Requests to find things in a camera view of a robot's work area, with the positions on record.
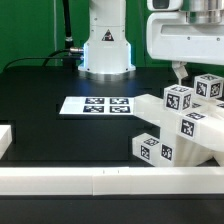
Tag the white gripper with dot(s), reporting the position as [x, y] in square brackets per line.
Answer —
[186, 31]

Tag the white marker cube front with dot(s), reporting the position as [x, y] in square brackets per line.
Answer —
[178, 98]

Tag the white marker cube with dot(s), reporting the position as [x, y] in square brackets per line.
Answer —
[208, 86]
[178, 98]

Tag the white chair back frame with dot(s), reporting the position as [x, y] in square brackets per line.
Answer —
[194, 125]

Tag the white chair seat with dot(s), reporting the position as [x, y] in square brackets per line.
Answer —
[188, 153]

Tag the white marker base plate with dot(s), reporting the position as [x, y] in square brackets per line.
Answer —
[98, 106]

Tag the white front wall rail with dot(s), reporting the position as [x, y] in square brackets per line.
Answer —
[111, 181]

